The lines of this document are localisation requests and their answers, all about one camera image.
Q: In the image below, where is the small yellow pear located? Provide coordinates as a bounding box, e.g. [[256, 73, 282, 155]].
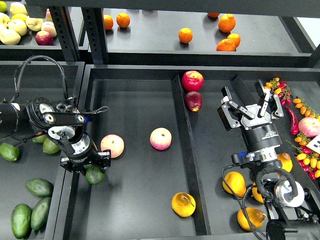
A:
[[251, 182, 264, 204]]

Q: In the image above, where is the orange cherry tomato sprig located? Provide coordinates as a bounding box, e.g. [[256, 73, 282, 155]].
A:
[[293, 97, 320, 120]]

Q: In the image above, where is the orange under shelf edge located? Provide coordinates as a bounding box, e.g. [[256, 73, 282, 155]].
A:
[[207, 12, 220, 19]]

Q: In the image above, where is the red chili pepper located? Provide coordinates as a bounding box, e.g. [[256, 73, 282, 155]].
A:
[[285, 105, 299, 135]]

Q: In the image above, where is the cherry tomato bunch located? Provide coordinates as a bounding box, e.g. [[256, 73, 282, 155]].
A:
[[264, 77, 292, 106], [286, 131, 320, 181]]

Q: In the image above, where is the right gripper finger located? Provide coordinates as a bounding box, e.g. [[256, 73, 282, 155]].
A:
[[217, 86, 254, 131], [257, 79, 284, 118]]

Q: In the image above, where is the pink peach right bin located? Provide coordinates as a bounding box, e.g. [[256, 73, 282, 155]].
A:
[[298, 117, 320, 138]]

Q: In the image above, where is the large orange upper right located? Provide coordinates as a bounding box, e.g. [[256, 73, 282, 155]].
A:
[[218, 13, 236, 33]]

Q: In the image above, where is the orange shelf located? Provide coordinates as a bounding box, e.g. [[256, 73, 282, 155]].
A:
[[178, 27, 193, 44], [216, 38, 236, 52], [227, 33, 241, 48]]

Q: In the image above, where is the orange centre shelf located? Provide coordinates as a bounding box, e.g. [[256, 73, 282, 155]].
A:
[[178, 27, 193, 44]]

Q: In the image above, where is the yellow pear with brown tip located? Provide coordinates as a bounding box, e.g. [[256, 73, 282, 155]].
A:
[[277, 152, 293, 173]]

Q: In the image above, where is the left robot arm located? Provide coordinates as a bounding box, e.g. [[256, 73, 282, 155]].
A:
[[0, 55, 111, 175]]

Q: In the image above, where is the pink apple centre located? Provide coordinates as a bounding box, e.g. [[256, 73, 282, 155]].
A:
[[149, 127, 172, 151]]

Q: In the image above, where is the upper cherry tomato bunch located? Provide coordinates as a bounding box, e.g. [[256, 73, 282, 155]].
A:
[[264, 77, 292, 106]]

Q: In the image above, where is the lower cherry tomato bunch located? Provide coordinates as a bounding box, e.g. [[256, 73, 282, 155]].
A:
[[286, 131, 320, 181]]

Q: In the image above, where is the bright red apple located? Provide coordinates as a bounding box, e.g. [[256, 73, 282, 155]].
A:
[[181, 70, 204, 92]]

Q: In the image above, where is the green avocado beside upper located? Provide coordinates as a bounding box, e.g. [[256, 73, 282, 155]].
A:
[[42, 138, 60, 154]]

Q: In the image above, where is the yellow pear bottom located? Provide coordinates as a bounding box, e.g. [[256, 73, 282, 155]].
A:
[[237, 207, 267, 232]]

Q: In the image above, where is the black upper left tray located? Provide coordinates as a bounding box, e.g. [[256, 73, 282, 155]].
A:
[[0, 1, 86, 62]]

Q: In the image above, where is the black centre display bin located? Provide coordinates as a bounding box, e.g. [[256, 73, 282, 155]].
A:
[[52, 64, 320, 240]]

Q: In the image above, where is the black left display bin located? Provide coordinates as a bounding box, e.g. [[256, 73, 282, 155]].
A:
[[0, 61, 80, 240]]

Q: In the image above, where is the black bin divider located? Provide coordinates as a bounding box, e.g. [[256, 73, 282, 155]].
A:
[[230, 75, 320, 213], [171, 74, 211, 236]]

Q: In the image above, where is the dark red apple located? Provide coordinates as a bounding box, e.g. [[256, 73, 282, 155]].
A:
[[184, 91, 203, 112]]

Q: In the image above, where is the black top shelf beam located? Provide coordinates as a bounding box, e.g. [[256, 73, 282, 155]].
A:
[[26, 0, 320, 18]]

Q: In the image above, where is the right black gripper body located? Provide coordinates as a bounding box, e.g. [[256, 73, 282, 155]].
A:
[[240, 104, 283, 152]]

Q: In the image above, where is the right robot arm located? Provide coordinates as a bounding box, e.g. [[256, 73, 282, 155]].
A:
[[217, 76, 320, 240]]

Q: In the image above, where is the black bin divider left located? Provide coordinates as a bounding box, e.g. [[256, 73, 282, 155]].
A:
[[171, 74, 211, 236]]

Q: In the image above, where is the pink apple left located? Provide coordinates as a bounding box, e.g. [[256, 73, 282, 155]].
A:
[[100, 134, 125, 158]]

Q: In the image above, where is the dark green avocado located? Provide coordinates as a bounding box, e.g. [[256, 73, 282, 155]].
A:
[[85, 165, 104, 185]]

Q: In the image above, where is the black bin divider right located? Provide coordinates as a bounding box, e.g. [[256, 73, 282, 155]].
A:
[[230, 75, 320, 213]]

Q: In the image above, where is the green avocado upper left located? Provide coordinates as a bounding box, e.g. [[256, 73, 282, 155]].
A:
[[32, 135, 47, 144]]

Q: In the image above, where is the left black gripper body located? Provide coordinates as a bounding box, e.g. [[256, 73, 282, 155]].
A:
[[60, 142, 111, 173]]

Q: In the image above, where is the orange front right shelf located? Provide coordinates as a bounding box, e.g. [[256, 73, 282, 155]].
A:
[[216, 38, 236, 52]]

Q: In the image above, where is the black upper shelf tray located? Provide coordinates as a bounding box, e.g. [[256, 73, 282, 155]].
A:
[[105, 9, 320, 68]]

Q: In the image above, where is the black display bin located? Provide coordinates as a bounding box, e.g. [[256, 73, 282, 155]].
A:
[[0, 61, 80, 240], [52, 64, 320, 240]]

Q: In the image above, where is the green lime fruit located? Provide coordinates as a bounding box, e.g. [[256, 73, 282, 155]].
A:
[[0, 142, 21, 162]]

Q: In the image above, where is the dark avocado in left bin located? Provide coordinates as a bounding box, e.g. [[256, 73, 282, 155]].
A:
[[25, 178, 54, 198]]

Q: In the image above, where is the pink apple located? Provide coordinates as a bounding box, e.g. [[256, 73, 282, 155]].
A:
[[100, 134, 125, 158], [149, 127, 172, 151]]

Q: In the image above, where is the white label card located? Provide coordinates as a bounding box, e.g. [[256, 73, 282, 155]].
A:
[[306, 134, 320, 154]]

